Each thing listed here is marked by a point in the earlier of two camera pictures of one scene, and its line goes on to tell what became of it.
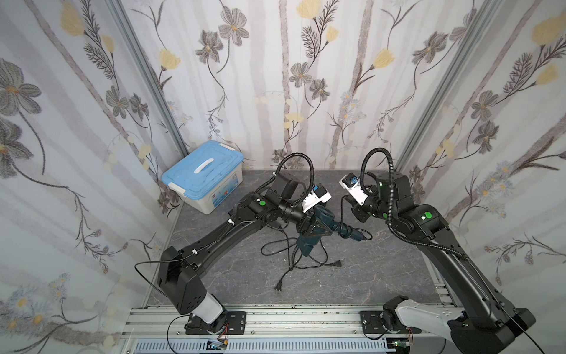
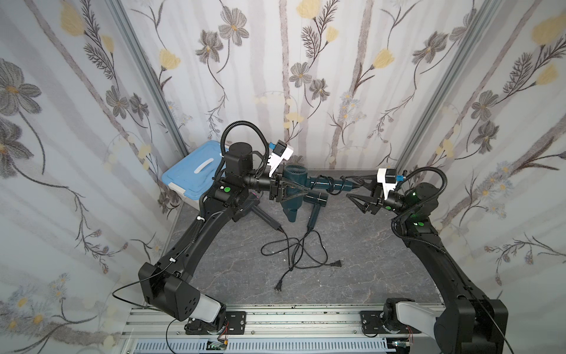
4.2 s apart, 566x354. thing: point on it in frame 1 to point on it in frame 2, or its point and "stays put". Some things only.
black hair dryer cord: x=345 y=231 to x=359 y=181
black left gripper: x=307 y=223 to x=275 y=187
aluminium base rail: x=163 y=331 stays put
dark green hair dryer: x=324 y=225 to x=296 y=181
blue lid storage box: x=206 y=175 stays put
